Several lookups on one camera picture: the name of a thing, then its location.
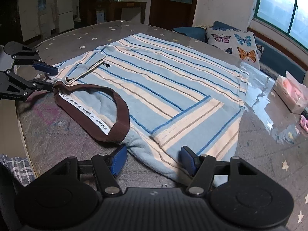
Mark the blue striped knit garment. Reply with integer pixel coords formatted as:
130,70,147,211
48,33,249,184

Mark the white refrigerator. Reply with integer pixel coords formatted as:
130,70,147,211
55,0,74,33

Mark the plaid checked cloth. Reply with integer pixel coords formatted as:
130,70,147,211
1,154,35,186

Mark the dark wooden cabinet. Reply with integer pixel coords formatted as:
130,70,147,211
78,0,147,27

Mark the grey star tablecloth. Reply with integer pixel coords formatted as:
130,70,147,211
17,21,307,230

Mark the pink hair band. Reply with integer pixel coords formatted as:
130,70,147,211
299,115,308,133

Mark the butterfly print pillow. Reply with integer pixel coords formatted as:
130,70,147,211
206,27,264,69

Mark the blue sofa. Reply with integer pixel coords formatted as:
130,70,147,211
172,27,306,83

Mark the dark wooden door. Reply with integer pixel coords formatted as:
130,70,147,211
149,0,197,30

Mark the green framed window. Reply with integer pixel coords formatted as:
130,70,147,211
254,0,307,48

